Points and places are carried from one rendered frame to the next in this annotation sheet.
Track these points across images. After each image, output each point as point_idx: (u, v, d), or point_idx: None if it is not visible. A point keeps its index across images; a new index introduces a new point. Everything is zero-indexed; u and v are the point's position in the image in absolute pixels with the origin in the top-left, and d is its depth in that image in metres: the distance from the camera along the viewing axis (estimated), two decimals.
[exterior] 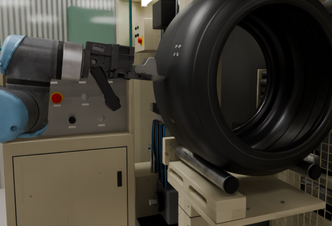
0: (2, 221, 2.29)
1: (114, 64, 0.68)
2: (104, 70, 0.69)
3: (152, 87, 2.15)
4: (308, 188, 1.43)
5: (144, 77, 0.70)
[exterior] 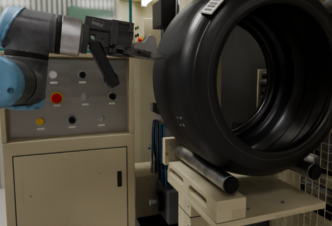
0: (2, 221, 2.29)
1: (113, 39, 0.67)
2: (103, 46, 0.68)
3: (152, 87, 2.15)
4: (308, 188, 1.43)
5: (144, 54, 0.70)
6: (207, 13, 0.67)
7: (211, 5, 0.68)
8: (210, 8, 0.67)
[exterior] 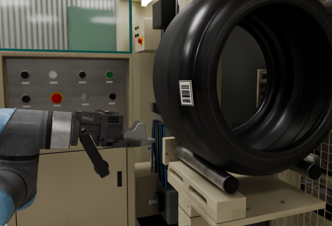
0: None
1: (103, 133, 0.69)
2: (94, 138, 0.70)
3: (152, 87, 2.15)
4: (308, 188, 1.43)
5: (133, 144, 0.71)
6: (189, 105, 0.68)
7: (185, 95, 0.68)
8: (187, 99, 0.68)
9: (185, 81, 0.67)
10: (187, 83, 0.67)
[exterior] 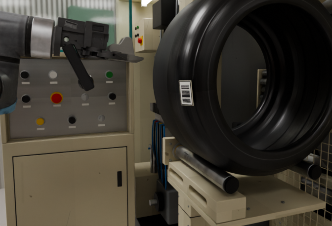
0: (2, 221, 2.29)
1: (87, 41, 0.65)
2: (77, 48, 0.66)
3: (152, 87, 2.15)
4: (308, 188, 1.43)
5: (119, 56, 0.68)
6: (189, 105, 0.68)
7: (185, 95, 0.68)
8: (187, 99, 0.68)
9: (185, 81, 0.67)
10: (187, 83, 0.67)
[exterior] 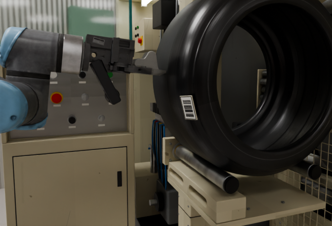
0: (2, 221, 2.29)
1: (114, 57, 0.68)
2: (104, 63, 0.69)
3: (152, 87, 2.15)
4: (308, 188, 1.43)
5: (144, 70, 0.70)
6: (193, 119, 0.68)
7: (188, 110, 0.69)
8: (190, 113, 0.68)
9: (186, 96, 0.68)
10: (188, 98, 0.67)
